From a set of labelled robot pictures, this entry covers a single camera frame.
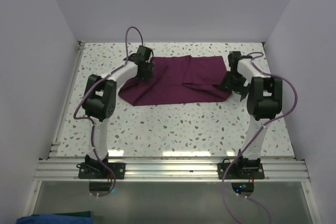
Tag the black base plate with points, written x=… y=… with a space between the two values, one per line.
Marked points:
x=239 y=170
x=86 y=172

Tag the purple surgical cloth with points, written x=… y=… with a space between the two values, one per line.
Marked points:
x=178 y=80

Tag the green cloth piece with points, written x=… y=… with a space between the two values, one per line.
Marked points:
x=85 y=214

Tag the blue cloth bundle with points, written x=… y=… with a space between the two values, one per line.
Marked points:
x=54 y=219

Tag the aluminium front rail frame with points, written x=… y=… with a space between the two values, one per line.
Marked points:
x=172 y=169

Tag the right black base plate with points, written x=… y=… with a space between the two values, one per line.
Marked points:
x=239 y=170

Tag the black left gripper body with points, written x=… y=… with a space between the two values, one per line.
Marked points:
x=146 y=75

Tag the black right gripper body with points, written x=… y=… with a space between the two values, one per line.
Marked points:
x=237 y=82

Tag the aluminium left side rail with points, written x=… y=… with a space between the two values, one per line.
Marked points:
x=55 y=139

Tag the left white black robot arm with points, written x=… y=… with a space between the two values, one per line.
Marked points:
x=99 y=100

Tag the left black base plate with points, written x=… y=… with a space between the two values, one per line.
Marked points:
x=86 y=172

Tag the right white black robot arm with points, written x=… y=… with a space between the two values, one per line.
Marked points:
x=263 y=95

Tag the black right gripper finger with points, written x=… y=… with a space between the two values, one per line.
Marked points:
x=223 y=84
x=243 y=92

